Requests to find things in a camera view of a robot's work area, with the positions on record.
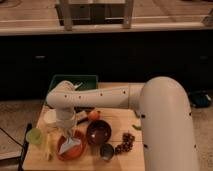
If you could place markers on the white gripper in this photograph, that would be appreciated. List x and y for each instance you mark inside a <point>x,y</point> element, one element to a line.
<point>66,120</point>

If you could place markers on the small metal cup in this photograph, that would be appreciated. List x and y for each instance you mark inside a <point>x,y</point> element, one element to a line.
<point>106,151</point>

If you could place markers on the yellow banana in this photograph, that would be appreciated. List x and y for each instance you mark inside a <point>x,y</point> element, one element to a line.
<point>49,147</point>

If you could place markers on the dark grape bunch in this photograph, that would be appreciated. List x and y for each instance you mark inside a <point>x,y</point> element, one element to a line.
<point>126,145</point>

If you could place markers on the grey white towel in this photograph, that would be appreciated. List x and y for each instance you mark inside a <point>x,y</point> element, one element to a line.
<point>69,143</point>

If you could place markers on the dark blue object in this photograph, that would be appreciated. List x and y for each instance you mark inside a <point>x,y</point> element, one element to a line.
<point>200,99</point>

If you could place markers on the green plastic cup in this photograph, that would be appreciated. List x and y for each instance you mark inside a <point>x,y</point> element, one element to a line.
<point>34,136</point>

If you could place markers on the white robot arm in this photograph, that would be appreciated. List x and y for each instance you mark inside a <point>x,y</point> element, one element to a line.
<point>167,125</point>

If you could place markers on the white small bowl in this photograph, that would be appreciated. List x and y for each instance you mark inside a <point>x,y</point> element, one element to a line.
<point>50,117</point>

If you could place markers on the wooden chair frame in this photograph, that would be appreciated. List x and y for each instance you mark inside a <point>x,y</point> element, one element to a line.
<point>94,12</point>

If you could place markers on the orange fruit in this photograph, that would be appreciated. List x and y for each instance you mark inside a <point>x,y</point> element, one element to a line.
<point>94,115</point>

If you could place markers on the green bean pod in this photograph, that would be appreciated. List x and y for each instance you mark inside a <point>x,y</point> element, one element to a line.
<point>137,127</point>

